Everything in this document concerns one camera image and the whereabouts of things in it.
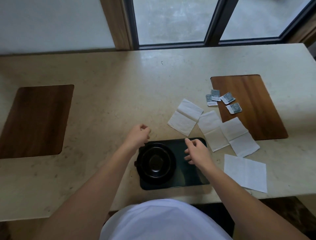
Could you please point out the person's left hand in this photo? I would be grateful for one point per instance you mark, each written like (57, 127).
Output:
(137, 137)

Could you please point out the person's right hand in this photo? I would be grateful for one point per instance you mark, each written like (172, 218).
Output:
(200, 154)

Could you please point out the dark green tray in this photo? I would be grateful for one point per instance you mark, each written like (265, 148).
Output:
(190, 178)

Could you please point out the white paper napkin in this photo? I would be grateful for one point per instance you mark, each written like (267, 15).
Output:
(213, 131)
(240, 138)
(247, 173)
(185, 117)

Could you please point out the black cup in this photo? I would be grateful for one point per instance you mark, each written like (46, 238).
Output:
(155, 162)

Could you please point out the black saucer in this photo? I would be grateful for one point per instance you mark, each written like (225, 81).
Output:
(158, 182)

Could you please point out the grey sachet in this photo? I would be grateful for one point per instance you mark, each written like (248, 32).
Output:
(227, 98)
(216, 95)
(234, 108)
(208, 100)

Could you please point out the person's left forearm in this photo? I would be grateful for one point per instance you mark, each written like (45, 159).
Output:
(91, 197)

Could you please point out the person's right forearm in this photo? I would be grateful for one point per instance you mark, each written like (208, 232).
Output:
(247, 210)

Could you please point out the person's white shirt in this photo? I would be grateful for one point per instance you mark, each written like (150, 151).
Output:
(165, 222)

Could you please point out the brown wooden placemat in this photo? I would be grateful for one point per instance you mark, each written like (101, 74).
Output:
(251, 108)
(34, 121)

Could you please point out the wooden wall post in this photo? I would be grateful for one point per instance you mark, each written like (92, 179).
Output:
(303, 32)
(114, 24)

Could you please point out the black window frame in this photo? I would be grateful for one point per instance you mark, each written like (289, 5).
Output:
(218, 24)

